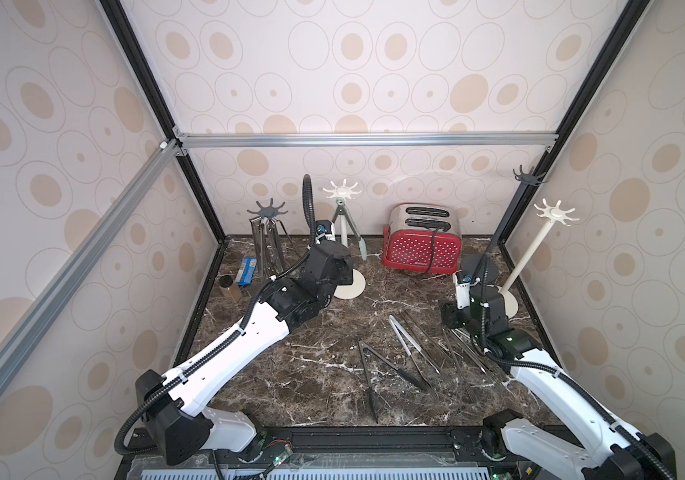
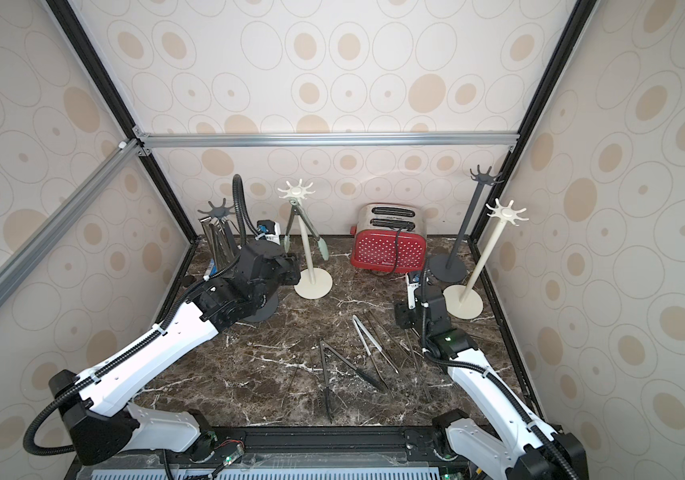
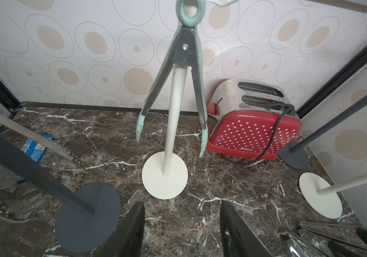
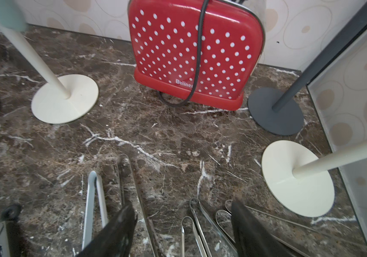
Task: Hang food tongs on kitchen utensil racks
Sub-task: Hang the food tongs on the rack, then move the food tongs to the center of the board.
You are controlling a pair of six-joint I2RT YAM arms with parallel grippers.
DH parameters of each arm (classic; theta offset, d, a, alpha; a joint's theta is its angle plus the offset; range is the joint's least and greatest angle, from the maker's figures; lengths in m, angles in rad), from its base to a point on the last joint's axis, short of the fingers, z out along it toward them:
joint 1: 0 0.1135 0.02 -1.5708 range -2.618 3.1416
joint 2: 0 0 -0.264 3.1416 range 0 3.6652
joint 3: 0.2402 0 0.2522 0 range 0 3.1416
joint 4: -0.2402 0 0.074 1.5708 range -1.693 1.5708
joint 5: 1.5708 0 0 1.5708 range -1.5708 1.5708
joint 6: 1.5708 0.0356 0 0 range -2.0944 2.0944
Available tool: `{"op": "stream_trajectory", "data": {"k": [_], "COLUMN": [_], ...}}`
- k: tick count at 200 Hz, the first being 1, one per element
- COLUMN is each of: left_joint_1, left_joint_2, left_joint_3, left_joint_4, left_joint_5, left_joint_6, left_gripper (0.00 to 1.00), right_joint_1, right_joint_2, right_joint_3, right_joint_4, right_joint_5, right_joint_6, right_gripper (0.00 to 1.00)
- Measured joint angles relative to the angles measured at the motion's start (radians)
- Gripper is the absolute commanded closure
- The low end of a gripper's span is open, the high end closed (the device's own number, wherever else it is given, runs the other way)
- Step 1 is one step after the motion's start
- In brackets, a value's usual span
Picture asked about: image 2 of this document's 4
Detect horizontal aluminium bar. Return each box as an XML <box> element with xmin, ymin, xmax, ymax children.
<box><xmin>138</xmin><ymin>131</ymin><xmax>520</xmax><ymax>148</ymax></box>

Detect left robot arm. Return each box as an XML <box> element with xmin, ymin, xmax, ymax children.
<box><xmin>22</xmin><ymin>175</ymin><xmax>300</xmax><ymax>466</ymax></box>

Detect green tongs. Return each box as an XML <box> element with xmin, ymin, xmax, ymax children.
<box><xmin>281</xmin><ymin>200</ymin><xmax>330</xmax><ymax>262</ymax></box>

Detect dark grey utensil rack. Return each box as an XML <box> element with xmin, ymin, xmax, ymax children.
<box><xmin>196</xmin><ymin>199</ymin><xmax>280</xmax><ymax>324</ymax></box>

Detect toaster black cord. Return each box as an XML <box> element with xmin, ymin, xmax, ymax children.
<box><xmin>371</xmin><ymin>227</ymin><xmax>407</xmax><ymax>277</ymax></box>

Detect small steel tongs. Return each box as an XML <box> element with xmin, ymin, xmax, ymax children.
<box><xmin>353</xmin><ymin>315</ymin><xmax>400</xmax><ymax>374</ymax></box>

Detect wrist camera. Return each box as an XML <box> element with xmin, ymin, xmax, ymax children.
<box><xmin>256</xmin><ymin>219</ymin><xmax>280</xmax><ymax>244</ymax></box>
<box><xmin>405</xmin><ymin>272</ymin><xmax>423</xmax><ymax>310</ymax></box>

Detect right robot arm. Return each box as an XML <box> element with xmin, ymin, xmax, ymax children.
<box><xmin>395</xmin><ymin>271</ymin><xmax>589</xmax><ymax>479</ymax></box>

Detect black tipped tongs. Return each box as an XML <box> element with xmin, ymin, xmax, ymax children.
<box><xmin>317</xmin><ymin>338</ymin><xmax>390</xmax><ymax>421</ymax></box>

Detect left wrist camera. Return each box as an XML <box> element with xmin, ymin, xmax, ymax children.
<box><xmin>256</xmin><ymin>219</ymin><xmax>280</xmax><ymax>244</ymax></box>

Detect white utensil rack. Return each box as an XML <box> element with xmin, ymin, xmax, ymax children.
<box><xmin>443</xmin><ymin>199</ymin><xmax>528</xmax><ymax>320</ymax></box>
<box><xmin>278</xmin><ymin>179</ymin><xmax>332</xmax><ymax>300</ymax></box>

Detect dark grey rack back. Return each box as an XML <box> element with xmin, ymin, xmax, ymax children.
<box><xmin>427</xmin><ymin>165</ymin><xmax>502</xmax><ymax>284</ymax></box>

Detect diagonal aluminium bar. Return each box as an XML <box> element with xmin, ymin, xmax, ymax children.
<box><xmin>0</xmin><ymin>139</ymin><xmax>140</xmax><ymax>308</ymax></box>

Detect red white toaster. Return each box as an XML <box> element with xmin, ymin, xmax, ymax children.
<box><xmin>351</xmin><ymin>203</ymin><xmax>428</xmax><ymax>274</ymax></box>

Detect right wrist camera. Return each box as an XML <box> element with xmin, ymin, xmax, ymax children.
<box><xmin>405</xmin><ymin>272</ymin><xmax>423</xmax><ymax>310</ymax></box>

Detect thin steel tongs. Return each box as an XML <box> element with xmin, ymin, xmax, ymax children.
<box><xmin>212</xmin><ymin>218</ymin><xmax>238</xmax><ymax>270</ymax></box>

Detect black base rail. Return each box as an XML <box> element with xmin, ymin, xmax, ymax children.
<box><xmin>65</xmin><ymin>423</ymin><xmax>584</xmax><ymax>480</ymax></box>

